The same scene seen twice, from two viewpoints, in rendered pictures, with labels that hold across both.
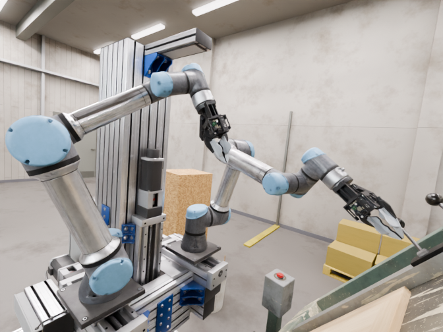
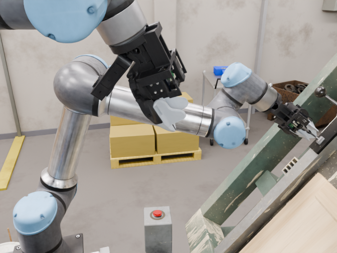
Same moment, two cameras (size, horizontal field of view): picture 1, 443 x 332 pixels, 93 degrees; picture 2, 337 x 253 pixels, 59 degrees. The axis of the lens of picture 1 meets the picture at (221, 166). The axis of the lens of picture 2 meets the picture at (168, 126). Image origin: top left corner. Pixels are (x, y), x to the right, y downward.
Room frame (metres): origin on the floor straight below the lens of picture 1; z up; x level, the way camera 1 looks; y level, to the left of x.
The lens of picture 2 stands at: (0.42, 0.43, 1.80)
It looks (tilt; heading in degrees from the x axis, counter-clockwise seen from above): 23 degrees down; 308
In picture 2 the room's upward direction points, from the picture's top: straight up
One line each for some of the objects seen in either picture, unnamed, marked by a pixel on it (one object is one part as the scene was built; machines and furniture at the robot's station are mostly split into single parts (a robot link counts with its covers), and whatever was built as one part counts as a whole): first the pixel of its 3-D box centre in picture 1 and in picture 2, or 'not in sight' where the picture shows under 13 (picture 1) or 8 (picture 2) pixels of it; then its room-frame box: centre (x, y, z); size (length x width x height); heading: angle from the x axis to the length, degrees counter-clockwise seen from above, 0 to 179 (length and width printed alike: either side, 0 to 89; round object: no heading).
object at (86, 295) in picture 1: (103, 276); not in sight; (0.74, 0.40, 1.09); 0.15 x 0.15 x 0.10
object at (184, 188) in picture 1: (182, 219); not in sight; (2.61, 0.42, 0.63); 0.50 x 0.42 x 1.25; 136
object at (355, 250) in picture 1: (376, 258); (152, 127); (2.68, -2.15, 0.32); 1.13 x 0.78 x 0.65; 54
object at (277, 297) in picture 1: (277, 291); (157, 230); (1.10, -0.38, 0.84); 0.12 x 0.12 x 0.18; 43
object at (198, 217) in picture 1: (197, 217); (38, 220); (1.15, 0.11, 1.20); 0.13 x 0.12 x 0.14; 127
